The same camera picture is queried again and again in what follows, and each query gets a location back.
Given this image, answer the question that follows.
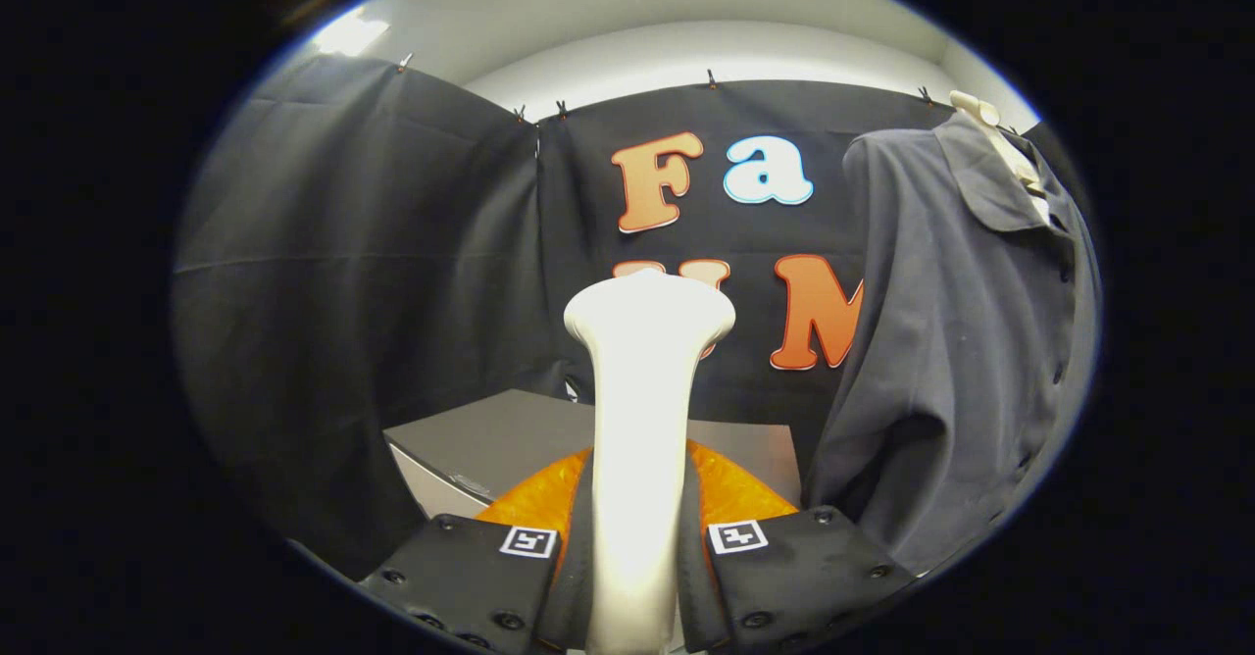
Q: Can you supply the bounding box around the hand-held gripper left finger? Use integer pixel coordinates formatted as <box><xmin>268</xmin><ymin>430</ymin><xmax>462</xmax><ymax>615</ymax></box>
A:
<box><xmin>358</xmin><ymin>447</ymin><xmax>596</xmax><ymax>654</ymax></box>

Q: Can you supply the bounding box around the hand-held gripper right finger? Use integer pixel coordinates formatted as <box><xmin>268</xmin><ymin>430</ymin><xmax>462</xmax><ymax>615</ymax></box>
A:
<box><xmin>677</xmin><ymin>439</ymin><xmax>918</xmax><ymax>654</ymax></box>

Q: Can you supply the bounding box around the grey button-up shirt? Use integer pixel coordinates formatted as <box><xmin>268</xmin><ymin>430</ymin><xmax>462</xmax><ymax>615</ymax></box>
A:
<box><xmin>802</xmin><ymin>111</ymin><xmax>1101</xmax><ymax>578</ymax></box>

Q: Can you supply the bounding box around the cream clothes hanger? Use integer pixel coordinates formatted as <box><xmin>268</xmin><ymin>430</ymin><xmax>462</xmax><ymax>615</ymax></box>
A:
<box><xmin>949</xmin><ymin>90</ymin><xmax>1050</xmax><ymax>225</ymax></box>

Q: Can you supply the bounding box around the grey cabinet with dark top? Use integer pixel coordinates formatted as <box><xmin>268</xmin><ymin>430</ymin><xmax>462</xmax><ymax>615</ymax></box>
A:
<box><xmin>382</xmin><ymin>388</ymin><xmax>803</xmax><ymax>521</ymax></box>

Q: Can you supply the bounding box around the black backdrop cloth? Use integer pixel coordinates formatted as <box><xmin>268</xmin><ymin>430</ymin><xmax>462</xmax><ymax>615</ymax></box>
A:
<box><xmin>172</xmin><ymin>52</ymin><xmax>1094</xmax><ymax>582</ymax></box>

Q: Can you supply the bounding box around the row of black backdrop clips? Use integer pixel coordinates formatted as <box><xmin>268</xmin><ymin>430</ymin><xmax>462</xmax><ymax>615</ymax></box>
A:
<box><xmin>397</xmin><ymin>52</ymin><xmax>932</xmax><ymax>125</ymax></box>

